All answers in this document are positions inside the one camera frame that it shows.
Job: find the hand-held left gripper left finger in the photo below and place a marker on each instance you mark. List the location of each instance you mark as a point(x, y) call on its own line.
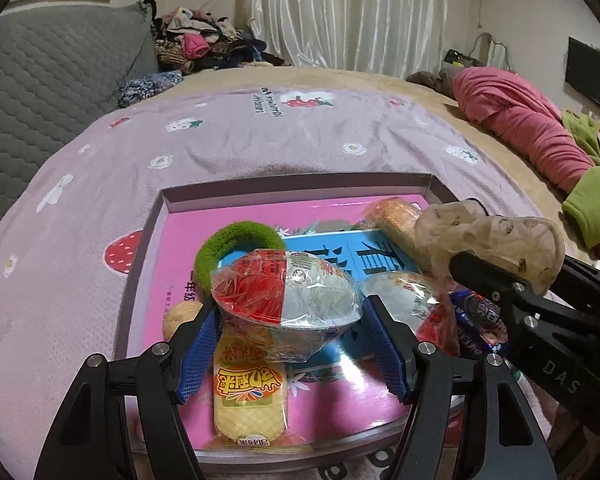
point(197, 360)

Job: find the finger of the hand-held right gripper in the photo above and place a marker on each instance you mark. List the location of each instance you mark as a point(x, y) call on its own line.
point(590, 282)
point(485, 275)

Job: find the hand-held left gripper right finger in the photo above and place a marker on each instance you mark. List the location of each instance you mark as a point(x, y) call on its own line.
point(385, 355)

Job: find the blue cookie packet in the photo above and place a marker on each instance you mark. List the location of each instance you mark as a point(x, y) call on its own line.
point(475, 320)

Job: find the small yellow round object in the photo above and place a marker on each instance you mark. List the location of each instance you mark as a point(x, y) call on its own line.
point(177, 317)

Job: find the yellow rice cake packet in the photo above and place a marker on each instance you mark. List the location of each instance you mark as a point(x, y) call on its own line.
point(250, 400)

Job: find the orange wafer snack packet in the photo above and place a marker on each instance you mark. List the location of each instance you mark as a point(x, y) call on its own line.
point(395, 220)

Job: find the green fuzzy hair scrunchie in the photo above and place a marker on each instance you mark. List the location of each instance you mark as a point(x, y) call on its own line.
point(230, 237)

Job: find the shallow grey cardboard box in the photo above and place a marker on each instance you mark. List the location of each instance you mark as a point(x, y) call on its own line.
point(280, 187)

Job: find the green fleece blanket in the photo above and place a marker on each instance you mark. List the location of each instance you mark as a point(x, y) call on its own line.
point(595, 200)

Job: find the tan bed blanket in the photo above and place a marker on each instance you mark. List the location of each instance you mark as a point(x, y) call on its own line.
point(510, 165)

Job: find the pink and blue book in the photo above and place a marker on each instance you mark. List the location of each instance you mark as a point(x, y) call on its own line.
point(190, 235)

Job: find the pink quilt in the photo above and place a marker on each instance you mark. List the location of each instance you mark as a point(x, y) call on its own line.
point(520, 120)

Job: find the black television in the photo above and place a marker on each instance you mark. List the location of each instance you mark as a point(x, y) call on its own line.
point(592, 80)

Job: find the dark brown cloth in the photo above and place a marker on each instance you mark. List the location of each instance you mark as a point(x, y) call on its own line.
point(430, 80)

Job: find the purple printed bed sheet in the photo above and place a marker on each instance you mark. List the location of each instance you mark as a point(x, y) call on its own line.
point(130, 160)

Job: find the black bag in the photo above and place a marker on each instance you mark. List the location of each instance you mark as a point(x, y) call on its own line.
point(455, 57)

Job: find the blue patterned cloth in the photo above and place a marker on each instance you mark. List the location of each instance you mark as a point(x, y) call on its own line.
point(147, 87)

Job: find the white sheer curtain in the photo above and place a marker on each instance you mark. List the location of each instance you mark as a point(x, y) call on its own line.
point(345, 15)

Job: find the pile of clothes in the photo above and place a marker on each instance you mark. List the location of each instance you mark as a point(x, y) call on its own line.
point(205, 45)

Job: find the grey quilted sofa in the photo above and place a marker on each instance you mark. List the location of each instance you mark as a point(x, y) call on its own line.
point(55, 75)

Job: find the white curved frame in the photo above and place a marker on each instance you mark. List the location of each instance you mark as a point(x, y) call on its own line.
point(495, 45)

